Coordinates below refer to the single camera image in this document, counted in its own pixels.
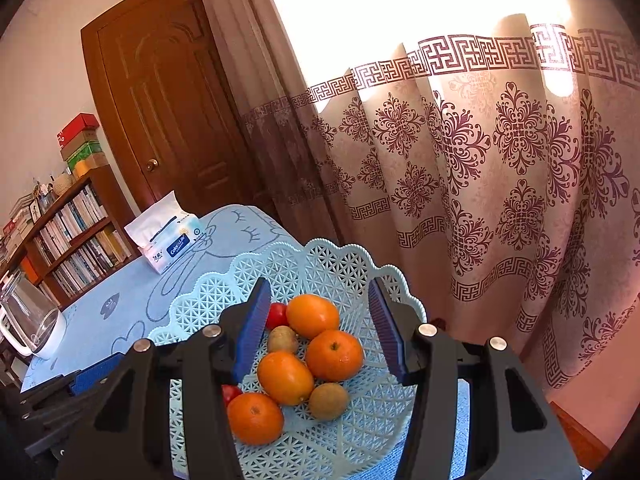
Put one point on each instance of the green box on shelf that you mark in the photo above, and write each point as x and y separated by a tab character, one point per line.
84	151

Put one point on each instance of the red cherry tomato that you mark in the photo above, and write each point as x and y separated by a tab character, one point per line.
229	393
277	316

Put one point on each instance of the orange mandarin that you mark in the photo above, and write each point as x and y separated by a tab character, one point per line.
255	419
334	356
309	315
285	378

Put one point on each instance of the white tissue box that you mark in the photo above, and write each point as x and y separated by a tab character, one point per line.
164	232

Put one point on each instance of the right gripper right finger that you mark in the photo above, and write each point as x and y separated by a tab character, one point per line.
513	432

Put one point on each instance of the beige patterned curtain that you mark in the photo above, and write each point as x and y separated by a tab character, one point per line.
488	148

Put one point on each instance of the blue patterned tablecloth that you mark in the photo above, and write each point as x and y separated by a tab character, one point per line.
239	245

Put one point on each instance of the brown wooden door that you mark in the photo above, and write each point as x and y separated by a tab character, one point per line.
166	108

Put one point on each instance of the glass kettle white handle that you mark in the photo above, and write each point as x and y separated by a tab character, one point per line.
30	321

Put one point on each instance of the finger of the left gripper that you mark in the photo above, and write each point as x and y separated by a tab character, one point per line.
45	415
95	374

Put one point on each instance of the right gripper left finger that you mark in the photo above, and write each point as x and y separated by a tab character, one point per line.
124	434

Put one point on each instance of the light blue lattice basket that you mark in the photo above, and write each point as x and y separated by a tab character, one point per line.
379	407

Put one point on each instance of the red box on shelf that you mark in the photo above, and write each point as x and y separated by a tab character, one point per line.
82	122

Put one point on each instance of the tan longan fruit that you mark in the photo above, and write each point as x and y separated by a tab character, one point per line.
282	338
328	401

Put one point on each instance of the wooden bookshelf with books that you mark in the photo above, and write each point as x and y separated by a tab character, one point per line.
79	241

